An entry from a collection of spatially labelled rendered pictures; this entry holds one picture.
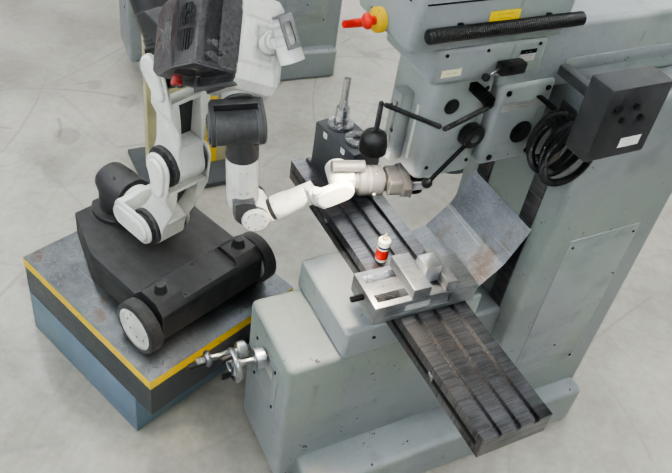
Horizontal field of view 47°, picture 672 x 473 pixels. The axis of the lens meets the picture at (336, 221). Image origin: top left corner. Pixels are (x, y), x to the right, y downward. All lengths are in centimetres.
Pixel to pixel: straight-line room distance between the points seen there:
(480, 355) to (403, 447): 72
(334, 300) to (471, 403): 55
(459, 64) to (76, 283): 174
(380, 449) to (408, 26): 161
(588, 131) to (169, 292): 147
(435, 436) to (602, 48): 150
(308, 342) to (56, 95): 278
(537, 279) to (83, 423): 174
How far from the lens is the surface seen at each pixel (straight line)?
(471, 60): 193
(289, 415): 256
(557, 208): 238
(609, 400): 359
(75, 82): 491
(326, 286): 245
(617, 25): 223
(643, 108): 203
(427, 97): 199
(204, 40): 197
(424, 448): 292
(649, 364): 382
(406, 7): 178
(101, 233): 298
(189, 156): 251
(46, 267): 312
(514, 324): 271
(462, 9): 182
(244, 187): 212
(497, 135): 215
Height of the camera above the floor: 258
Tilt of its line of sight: 41 degrees down
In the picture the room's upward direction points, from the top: 10 degrees clockwise
